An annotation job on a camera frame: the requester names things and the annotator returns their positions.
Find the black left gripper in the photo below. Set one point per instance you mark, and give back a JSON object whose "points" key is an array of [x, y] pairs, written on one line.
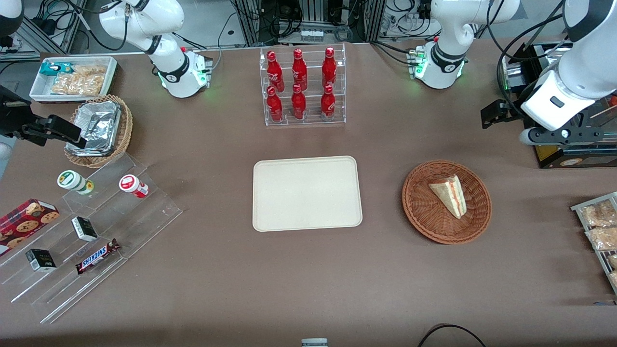
{"points": [[510, 109]]}

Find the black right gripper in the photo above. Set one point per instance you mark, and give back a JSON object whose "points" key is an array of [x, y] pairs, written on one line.
{"points": [[10, 118]]}

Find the triangular sandwich wedge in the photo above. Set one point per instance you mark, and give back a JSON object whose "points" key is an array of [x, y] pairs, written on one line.
{"points": [[450, 195]]}

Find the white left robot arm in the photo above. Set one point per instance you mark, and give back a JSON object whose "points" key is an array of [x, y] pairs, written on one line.
{"points": [[450, 29]]}

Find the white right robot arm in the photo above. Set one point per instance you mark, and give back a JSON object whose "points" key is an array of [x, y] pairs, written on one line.
{"points": [[144, 24]]}

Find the tan wicker basket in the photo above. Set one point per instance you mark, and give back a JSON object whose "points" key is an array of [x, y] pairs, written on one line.
{"points": [[123, 137]]}

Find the round brown wicker basket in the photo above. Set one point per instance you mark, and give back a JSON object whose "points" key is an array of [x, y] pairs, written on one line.
{"points": [[434, 217]]}

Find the beige rectangular tray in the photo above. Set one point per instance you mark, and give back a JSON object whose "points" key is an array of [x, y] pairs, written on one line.
{"points": [[306, 193]]}

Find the silver foil container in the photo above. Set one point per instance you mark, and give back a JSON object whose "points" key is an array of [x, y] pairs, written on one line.
{"points": [[99, 125]]}

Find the green lidded white cup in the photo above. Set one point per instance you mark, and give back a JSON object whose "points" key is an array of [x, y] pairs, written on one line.
{"points": [[72, 181]]}

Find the white rectangular snack bin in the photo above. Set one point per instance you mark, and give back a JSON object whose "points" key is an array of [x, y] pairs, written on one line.
{"points": [[41, 89]]}

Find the clear bag of crackers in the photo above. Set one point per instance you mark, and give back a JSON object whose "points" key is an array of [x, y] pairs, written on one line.
{"points": [[79, 82]]}

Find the teal snack packet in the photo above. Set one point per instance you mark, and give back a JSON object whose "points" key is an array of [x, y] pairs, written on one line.
{"points": [[53, 68]]}

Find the red lidded white cup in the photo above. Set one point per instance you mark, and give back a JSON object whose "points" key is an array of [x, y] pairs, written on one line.
{"points": [[132, 185]]}

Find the black hot food warmer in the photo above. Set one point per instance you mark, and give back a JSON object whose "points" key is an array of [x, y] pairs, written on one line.
{"points": [[578, 154]]}

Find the small black carton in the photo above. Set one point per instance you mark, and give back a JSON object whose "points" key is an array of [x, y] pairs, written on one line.
{"points": [[84, 228], [40, 260]]}

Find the red cookie box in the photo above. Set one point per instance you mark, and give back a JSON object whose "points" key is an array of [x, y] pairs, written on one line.
{"points": [[24, 224]]}

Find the clear acrylic stepped shelf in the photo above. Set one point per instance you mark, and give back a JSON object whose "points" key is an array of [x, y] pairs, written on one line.
{"points": [[120, 221]]}

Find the black power adapter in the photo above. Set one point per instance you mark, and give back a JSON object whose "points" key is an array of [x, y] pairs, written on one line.
{"points": [[43, 22]]}

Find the Snickers chocolate bar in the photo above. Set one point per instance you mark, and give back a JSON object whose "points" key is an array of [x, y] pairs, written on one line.
{"points": [[96, 256]]}

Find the clear bag of pastry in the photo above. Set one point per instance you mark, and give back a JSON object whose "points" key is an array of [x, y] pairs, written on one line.
{"points": [[600, 214], [602, 238], [613, 261], [614, 279]]}

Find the clear acrylic bottle rack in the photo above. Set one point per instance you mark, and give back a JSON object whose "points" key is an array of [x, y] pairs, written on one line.
{"points": [[337, 108]]}

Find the red cola bottle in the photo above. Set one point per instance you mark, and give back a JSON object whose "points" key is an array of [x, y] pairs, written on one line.
{"points": [[329, 67], [274, 72], [328, 102], [298, 103], [274, 106], [299, 70]]}

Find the white power strip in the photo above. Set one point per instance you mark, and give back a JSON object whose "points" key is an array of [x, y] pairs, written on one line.
{"points": [[311, 35]]}

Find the small grey device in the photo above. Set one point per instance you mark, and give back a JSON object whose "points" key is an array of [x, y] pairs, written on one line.
{"points": [[314, 342]]}

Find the aluminium frame rack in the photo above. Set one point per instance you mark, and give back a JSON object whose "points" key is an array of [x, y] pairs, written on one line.
{"points": [[313, 14]]}

